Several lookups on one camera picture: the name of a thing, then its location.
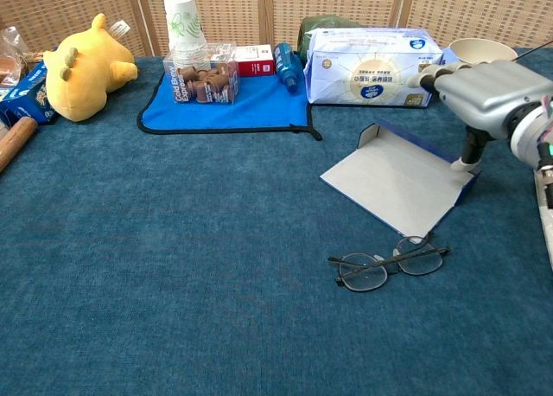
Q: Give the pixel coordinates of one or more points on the beige bowl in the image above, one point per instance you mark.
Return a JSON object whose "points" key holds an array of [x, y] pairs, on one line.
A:
{"points": [[475, 52]]}

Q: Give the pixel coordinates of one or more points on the white paper cup stack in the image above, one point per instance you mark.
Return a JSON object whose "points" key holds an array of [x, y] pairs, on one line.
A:
{"points": [[183, 20]]}

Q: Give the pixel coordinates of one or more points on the yellow plush toy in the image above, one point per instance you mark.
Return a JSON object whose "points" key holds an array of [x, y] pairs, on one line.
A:
{"points": [[86, 76]]}

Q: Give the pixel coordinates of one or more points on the wooden rolling pin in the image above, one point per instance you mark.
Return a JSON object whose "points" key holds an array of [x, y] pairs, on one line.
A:
{"points": [[17, 141]]}

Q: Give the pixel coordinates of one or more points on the clear bag with white garment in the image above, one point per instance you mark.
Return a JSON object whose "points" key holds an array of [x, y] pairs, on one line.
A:
{"points": [[546, 214]]}

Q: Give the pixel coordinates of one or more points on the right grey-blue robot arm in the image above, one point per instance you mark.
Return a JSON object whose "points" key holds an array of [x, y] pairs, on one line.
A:
{"points": [[531, 141]]}

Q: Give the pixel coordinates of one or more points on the teal fabric table cover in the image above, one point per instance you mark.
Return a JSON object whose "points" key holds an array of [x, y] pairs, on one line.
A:
{"points": [[173, 240]]}

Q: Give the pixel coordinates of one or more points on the woven rattan folding screen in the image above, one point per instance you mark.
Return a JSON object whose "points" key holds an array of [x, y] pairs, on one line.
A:
{"points": [[345, 2]]}

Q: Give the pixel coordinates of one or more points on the red and white carton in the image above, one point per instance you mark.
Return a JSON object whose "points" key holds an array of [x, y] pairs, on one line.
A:
{"points": [[255, 65]]}

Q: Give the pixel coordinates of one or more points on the white and blue tissue pack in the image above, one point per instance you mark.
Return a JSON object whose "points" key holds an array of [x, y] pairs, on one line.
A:
{"points": [[371, 67]]}

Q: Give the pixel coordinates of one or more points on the black thin-frame glasses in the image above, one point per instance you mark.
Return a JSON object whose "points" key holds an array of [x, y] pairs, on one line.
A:
{"points": [[415, 255]]}

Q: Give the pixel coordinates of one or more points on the blue cloth with black trim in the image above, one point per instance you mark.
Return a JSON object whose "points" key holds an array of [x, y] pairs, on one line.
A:
{"points": [[259, 110]]}

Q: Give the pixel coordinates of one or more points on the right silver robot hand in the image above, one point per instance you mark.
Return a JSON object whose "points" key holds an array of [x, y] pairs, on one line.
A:
{"points": [[488, 97]]}

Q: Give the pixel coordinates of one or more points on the blue plastic bottle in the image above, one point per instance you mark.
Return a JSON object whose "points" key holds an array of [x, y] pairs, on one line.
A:
{"points": [[287, 65]]}

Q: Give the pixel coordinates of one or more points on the dark blue snack box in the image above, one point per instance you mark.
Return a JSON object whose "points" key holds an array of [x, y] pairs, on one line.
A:
{"points": [[26, 97]]}

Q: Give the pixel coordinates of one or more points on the bagged brown pastry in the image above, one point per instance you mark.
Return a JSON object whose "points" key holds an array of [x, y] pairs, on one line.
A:
{"points": [[10, 63]]}

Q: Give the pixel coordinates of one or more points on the clear coffee capsule box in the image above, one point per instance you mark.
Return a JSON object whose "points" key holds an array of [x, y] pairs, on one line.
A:
{"points": [[203, 84]]}

